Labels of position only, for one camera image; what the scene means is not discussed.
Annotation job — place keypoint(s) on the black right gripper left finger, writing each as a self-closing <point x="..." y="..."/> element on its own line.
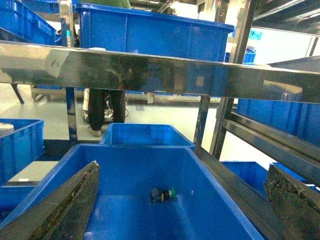
<point x="61" y="215"/>

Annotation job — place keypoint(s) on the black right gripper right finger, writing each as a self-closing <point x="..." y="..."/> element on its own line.
<point x="296" y="206"/>

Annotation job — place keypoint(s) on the green mushroom push button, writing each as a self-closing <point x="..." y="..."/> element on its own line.
<point x="161" y="195"/>

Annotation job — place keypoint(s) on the blue upper right shelf bin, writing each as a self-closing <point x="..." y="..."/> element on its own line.
<point x="202" y="209"/>

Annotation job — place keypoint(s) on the blue bin on top shelf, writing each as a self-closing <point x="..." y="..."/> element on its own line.
<point x="150" y="33"/>

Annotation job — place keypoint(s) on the blue bin behind target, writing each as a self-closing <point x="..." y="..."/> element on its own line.
<point x="136" y="134"/>

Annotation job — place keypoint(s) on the stainless steel shelf rail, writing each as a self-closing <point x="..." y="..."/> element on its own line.
<point x="34" y="64"/>

